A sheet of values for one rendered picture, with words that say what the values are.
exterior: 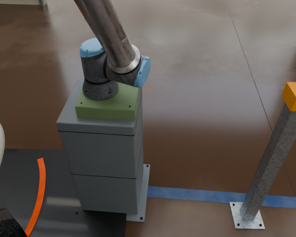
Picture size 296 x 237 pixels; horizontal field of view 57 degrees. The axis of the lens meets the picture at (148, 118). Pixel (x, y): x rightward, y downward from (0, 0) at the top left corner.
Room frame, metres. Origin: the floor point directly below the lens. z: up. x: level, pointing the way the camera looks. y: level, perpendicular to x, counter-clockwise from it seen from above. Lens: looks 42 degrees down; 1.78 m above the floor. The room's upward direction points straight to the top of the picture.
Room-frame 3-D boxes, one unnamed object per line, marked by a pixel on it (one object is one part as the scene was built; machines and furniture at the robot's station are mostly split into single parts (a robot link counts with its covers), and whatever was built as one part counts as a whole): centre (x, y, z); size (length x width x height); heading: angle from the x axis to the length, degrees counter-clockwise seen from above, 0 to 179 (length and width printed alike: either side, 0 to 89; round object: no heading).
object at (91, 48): (1.19, 0.24, 1.11); 0.17 x 0.15 x 0.18; 66
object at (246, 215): (0.98, -0.69, 0.54); 0.20 x 0.20 x 1.09; 89
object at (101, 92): (1.20, 0.25, 0.98); 0.19 x 0.19 x 0.10
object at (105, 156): (1.20, 0.25, 0.43); 0.50 x 0.50 x 0.85; 85
